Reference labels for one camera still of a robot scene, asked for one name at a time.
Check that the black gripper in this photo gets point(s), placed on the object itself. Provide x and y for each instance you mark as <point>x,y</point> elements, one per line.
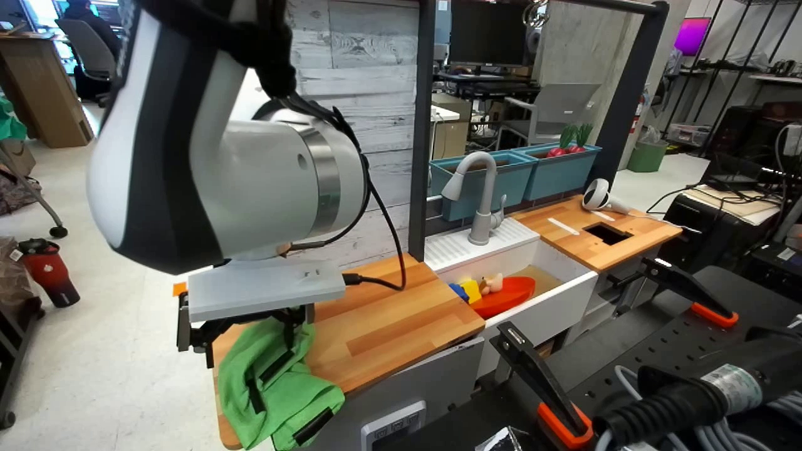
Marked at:
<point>258,326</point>

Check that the green cloth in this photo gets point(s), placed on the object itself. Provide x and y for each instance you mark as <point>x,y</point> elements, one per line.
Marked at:
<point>242,377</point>

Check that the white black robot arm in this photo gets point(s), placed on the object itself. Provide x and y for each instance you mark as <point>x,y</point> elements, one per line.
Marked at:
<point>251,191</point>

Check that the grey metal cabinet front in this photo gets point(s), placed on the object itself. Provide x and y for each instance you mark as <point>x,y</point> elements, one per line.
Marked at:
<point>402,384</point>

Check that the plain wooden countertop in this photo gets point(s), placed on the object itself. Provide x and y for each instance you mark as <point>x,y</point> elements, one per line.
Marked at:
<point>385,318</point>

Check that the blue toy block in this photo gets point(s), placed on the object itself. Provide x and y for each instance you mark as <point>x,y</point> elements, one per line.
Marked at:
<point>456,291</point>

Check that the yellow toy block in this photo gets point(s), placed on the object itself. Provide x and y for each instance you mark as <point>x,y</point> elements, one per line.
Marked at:
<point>470,290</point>

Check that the cream pink toy figure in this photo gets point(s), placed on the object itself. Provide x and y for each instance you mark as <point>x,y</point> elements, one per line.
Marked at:
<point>493,285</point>

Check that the red bowl with toys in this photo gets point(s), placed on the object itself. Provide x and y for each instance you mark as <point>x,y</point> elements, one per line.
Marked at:
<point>513,296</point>

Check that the black clamp orange grip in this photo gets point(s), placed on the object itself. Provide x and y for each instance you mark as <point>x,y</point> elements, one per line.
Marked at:
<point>534,377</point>
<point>692,291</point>

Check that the grey toy faucet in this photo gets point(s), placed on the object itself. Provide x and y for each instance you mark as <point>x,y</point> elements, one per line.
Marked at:
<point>481,221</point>

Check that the white toy sink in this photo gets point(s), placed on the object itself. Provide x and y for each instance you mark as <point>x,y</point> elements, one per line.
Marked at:
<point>553,315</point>

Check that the red black canister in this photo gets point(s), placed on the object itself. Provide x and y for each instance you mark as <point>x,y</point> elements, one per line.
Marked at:
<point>52,278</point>

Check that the black wheeled stand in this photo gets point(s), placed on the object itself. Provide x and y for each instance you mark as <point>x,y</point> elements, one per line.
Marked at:
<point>15,360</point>

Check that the teal plastic bin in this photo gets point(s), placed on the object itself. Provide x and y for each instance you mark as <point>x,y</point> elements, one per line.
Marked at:
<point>514,180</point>
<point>565,176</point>

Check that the white flat strip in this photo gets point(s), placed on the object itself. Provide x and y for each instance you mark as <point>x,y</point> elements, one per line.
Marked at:
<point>563,226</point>

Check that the white round roll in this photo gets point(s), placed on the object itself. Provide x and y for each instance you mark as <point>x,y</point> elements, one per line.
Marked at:
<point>585,195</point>

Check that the red toy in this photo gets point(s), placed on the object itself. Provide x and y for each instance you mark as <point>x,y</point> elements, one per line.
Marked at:
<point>567,155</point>

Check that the black perforated breadboard plate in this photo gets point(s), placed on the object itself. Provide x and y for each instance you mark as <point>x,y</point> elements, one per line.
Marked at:
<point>667,351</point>

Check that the wooden countertop with cutout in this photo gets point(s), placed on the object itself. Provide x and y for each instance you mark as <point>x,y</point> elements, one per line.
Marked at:
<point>640,230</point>

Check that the wooden desk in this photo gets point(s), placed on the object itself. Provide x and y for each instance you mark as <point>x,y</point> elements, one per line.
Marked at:
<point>52,101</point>

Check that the light grey chair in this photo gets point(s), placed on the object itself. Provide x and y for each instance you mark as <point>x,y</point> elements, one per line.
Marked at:
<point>567,105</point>

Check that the grey office chair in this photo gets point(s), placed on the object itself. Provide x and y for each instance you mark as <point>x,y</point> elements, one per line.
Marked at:
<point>88,52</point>

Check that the black monitor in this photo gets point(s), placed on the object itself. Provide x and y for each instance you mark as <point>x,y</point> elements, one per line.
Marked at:
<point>490,35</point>

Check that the green waste bin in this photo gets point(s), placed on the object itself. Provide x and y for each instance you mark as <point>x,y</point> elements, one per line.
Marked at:
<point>648,157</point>

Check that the black equipment case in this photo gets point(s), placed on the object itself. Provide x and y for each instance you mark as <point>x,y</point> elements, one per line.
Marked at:
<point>753,141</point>

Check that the metal shelf rack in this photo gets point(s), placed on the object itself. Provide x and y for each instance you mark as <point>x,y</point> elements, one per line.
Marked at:
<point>736,76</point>

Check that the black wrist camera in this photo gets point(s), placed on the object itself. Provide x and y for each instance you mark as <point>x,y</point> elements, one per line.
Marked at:
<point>198,339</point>

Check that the light grey wrist mount plate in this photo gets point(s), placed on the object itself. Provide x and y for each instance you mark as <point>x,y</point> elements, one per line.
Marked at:
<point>267,290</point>

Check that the wide black frame post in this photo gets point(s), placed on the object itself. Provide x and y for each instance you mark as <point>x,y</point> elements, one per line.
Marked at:
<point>422,127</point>

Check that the slanted black frame post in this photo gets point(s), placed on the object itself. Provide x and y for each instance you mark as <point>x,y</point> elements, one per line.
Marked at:
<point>628,101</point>

